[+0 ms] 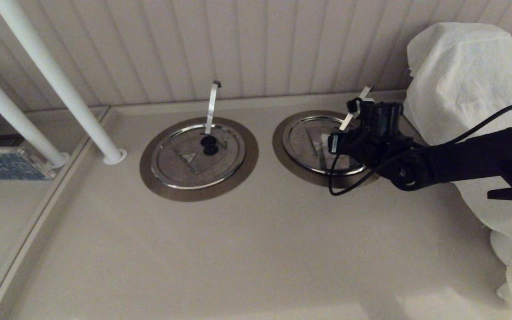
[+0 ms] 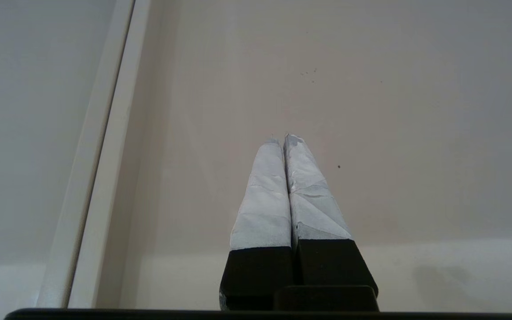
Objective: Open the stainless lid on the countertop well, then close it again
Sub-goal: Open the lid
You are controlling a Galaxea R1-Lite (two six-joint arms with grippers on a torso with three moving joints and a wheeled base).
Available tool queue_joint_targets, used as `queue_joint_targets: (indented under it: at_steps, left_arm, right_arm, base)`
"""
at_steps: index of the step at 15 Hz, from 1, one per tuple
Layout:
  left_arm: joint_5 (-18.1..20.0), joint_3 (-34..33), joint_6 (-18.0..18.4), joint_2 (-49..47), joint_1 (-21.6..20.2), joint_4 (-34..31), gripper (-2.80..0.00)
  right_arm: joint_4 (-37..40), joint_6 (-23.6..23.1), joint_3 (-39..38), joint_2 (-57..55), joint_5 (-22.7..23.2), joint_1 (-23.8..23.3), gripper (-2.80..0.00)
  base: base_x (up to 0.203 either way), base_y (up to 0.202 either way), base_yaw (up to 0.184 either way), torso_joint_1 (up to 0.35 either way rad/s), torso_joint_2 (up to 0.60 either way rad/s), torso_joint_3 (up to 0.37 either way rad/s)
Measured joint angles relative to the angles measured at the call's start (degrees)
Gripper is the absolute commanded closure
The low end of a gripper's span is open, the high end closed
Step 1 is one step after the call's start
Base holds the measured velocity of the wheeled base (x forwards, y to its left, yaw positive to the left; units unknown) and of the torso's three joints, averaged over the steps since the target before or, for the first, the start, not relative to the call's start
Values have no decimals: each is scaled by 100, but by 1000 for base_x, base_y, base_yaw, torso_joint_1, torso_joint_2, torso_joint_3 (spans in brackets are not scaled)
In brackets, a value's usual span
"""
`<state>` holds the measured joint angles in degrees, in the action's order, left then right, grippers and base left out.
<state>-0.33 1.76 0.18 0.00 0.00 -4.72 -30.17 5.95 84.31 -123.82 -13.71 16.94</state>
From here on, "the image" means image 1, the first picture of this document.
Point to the white support pole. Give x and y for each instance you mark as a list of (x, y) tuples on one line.
[(7, 111), (60, 80)]

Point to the blue patterned box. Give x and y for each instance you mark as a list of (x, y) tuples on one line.
[(7, 163)]

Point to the white cloth cover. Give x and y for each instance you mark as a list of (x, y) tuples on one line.
[(460, 66)]

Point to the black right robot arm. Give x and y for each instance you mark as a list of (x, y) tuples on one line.
[(482, 155)]

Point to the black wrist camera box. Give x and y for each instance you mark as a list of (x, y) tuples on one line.
[(385, 118)]

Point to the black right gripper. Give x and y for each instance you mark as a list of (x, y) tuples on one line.
[(380, 149)]

